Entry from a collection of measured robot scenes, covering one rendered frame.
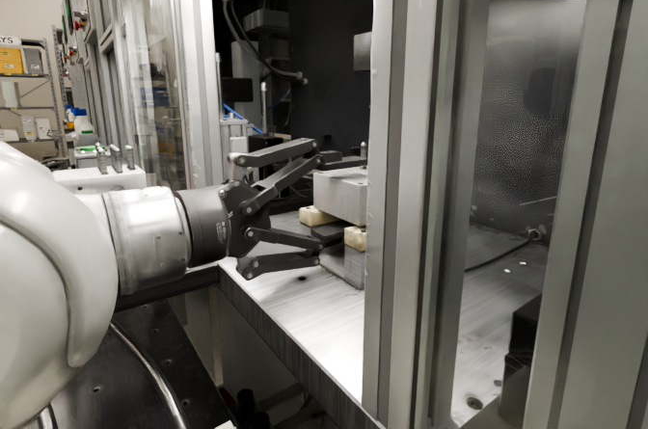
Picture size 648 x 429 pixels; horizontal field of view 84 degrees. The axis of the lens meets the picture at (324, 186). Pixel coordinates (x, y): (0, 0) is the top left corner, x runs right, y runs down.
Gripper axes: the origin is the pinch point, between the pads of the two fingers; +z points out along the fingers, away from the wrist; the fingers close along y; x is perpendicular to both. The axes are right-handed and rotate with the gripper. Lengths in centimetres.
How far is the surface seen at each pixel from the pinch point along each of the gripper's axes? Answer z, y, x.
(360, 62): 4.7, 16.6, 2.8
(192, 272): -17.1, -9.4, 9.9
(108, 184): -23.5, 0.0, 26.5
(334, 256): -0.5, -8.8, 1.6
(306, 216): -3.0, -3.3, 4.5
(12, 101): -78, 12, 645
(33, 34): -42, 118, 750
